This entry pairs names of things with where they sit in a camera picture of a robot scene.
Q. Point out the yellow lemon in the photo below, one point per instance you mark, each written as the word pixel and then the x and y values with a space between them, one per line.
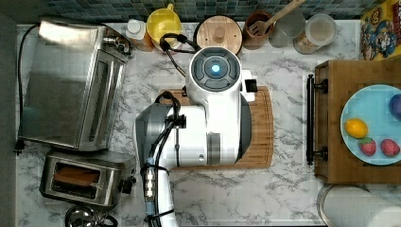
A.
pixel 356 128

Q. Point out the wooden slotted spatula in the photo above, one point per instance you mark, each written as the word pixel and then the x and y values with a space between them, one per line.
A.
pixel 260 27

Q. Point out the black pot with wooden lid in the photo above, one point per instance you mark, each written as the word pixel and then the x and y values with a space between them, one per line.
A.
pixel 220 31

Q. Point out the red strawberry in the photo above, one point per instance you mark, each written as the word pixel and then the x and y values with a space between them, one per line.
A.
pixel 367 146
pixel 389 147

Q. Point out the wooden tray with black handle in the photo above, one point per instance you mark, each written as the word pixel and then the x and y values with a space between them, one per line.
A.
pixel 328 90

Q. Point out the white cap condiment bottle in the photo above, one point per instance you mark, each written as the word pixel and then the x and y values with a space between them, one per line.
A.
pixel 136 31

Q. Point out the shiny metal kettle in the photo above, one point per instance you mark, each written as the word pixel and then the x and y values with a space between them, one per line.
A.
pixel 82 216

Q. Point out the brown utensil crock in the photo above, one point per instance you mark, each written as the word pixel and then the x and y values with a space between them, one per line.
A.
pixel 251 38

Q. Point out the right red strawberry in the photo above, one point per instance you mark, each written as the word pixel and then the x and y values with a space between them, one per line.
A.
pixel 389 147

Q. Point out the purple plum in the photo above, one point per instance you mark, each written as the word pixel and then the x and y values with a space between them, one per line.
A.
pixel 395 106

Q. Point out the yellow cereal box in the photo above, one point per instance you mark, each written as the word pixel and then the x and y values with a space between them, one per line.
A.
pixel 380 32

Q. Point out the left red strawberry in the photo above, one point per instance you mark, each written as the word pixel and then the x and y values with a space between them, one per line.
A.
pixel 367 146

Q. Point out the glass jar with cereal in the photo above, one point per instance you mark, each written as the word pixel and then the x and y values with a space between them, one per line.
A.
pixel 320 30

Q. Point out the toast slice in toaster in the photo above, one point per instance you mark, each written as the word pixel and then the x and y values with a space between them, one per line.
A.
pixel 77 175

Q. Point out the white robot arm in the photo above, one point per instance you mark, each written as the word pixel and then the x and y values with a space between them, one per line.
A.
pixel 215 128

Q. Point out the stainless steel two-slot toaster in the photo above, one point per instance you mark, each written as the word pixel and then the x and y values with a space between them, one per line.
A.
pixel 116 177

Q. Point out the stainless steel toaster oven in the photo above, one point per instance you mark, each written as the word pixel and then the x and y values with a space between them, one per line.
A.
pixel 73 85

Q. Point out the clear empty glass jar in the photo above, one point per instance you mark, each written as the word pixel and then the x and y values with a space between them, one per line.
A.
pixel 287 28

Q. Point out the bamboo cutting board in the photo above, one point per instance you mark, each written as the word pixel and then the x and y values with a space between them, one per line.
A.
pixel 259 153

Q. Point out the light blue plate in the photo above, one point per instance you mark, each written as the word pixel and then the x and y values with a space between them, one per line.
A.
pixel 371 105

